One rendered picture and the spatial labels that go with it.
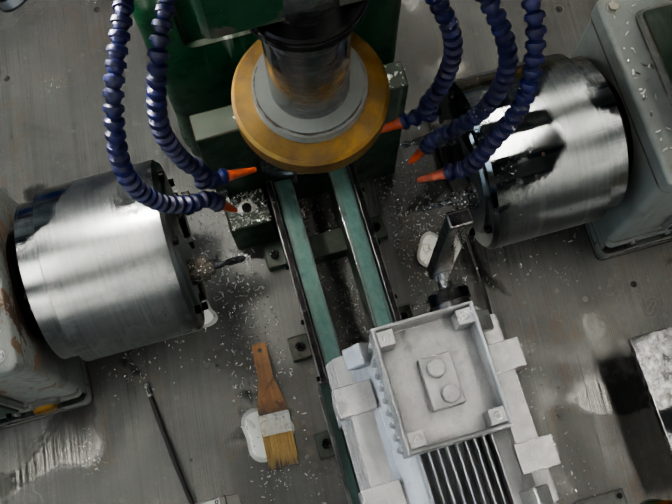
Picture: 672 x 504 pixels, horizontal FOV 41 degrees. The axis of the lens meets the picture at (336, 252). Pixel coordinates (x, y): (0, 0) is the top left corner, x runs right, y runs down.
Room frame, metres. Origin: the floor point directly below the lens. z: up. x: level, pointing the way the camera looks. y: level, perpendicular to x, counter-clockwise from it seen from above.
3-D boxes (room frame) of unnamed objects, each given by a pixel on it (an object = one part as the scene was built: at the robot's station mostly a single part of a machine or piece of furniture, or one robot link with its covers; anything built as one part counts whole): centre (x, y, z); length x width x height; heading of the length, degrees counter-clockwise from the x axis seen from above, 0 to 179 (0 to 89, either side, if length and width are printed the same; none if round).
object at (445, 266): (0.32, -0.15, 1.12); 0.04 x 0.03 x 0.26; 14
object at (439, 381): (0.11, -0.09, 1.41); 0.12 x 0.11 x 0.07; 15
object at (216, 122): (0.56, 0.05, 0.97); 0.30 x 0.11 x 0.34; 104
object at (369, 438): (0.07, -0.10, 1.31); 0.20 x 0.19 x 0.19; 15
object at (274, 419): (0.15, 0.11, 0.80); 0.21 x 0.05 x 0.01; 12
